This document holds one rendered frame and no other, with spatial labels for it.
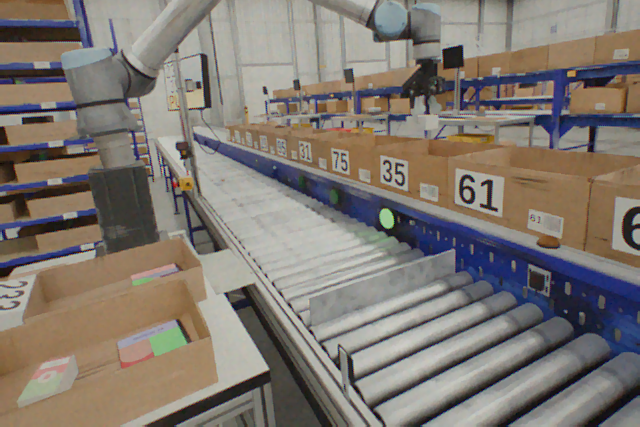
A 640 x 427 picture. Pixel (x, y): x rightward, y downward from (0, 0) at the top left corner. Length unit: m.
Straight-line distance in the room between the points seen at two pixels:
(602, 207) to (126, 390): 0.96
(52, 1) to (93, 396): 2.14
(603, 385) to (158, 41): 1.52
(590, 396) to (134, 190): 1.33
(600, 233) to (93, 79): 1.45
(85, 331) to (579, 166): 1.35
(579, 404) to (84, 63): 1.50
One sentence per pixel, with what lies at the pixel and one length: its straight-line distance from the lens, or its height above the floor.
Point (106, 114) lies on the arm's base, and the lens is 1.42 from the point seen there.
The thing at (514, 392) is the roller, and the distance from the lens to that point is 0.79.
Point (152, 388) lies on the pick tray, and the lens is 0.77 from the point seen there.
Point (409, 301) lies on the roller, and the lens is 1.00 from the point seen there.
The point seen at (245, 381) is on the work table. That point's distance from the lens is 0.80.
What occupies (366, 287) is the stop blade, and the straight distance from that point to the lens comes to 0.96.
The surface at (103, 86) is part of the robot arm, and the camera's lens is 1.43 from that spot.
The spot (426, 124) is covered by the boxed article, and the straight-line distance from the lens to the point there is 1.31.
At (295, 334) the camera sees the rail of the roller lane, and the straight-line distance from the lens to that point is 0.89.
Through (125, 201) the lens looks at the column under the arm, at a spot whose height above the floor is 0.96.
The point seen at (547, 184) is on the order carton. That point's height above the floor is 1.02.
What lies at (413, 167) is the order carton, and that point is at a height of 1.00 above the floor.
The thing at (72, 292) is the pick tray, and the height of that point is 0.77.
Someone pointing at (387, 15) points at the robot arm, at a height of 1.47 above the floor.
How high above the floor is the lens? 1.26
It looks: 13 degrees down
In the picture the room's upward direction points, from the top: 5 degrees counter-clockwise
